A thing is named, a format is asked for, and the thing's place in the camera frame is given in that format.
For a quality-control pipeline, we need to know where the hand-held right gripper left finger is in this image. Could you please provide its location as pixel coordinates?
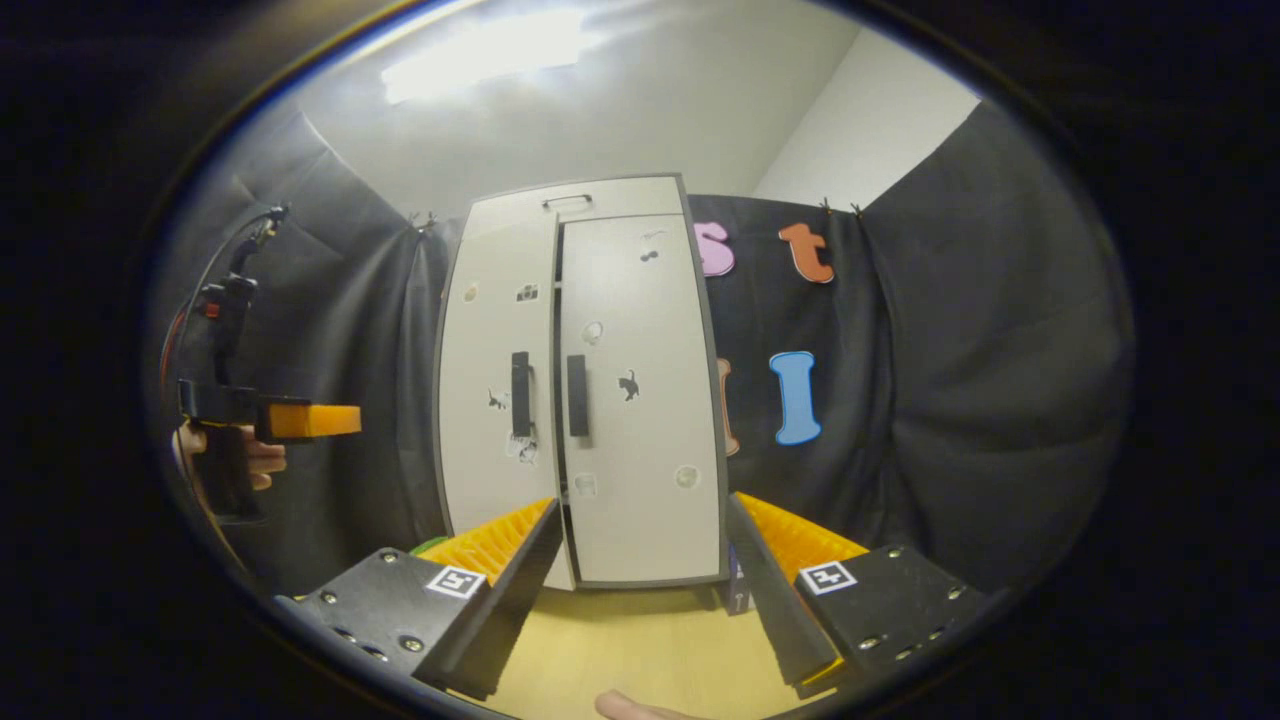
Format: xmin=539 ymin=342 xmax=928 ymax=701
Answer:
xmin=275 ymin=497 xmax=566 ymax=701

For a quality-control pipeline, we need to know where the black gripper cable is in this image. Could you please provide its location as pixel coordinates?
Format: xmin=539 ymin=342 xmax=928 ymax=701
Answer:
xmin=160 ymin=205 xmax=291 ymax=401

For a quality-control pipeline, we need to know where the black backdrop cloth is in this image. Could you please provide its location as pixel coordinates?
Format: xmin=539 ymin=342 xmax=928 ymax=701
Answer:
xmin=145 ymin=100 xmax=1136 ymax=596

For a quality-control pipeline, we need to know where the white and blue box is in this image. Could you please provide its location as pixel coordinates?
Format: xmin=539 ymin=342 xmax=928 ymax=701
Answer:
xmin=722 ymin=545 xmax=756 ymax=614

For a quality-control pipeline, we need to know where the white door with camera sticker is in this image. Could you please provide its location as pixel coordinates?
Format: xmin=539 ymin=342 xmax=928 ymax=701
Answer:
xmin=437 ymin=213 xmax=576 ymax=591

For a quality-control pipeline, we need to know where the white shoe cabinet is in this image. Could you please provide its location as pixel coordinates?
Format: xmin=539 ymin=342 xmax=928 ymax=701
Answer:
xmin=435 ymin=173 xmax=731 ymax=591

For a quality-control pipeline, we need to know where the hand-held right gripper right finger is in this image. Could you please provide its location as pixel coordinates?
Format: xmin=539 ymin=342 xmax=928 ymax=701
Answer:
xmin=727 ymin=490 xmax=991 ymax=701

